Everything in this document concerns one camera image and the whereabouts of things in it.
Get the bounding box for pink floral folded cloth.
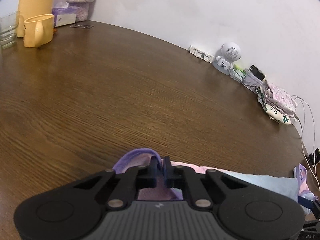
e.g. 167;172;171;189
263;80;297;116

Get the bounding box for white robot figurine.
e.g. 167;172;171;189
212;42;241;75

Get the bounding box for cream green-flower folded cloth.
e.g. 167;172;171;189
255;86;291;125

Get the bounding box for small green white boxes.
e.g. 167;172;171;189
229;64;246;83

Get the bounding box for purple tissue box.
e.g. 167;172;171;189
52;0;76;27

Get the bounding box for white charging cable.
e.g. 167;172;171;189
291;94;320;190

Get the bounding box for purple box with black charger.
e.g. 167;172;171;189
242;65;265;93

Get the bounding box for yellow mug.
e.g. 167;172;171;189
23;14;54;48

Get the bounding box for clear glass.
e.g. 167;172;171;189
0;11;20;49

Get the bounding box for black phone holder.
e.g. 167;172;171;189
305;148;320;167

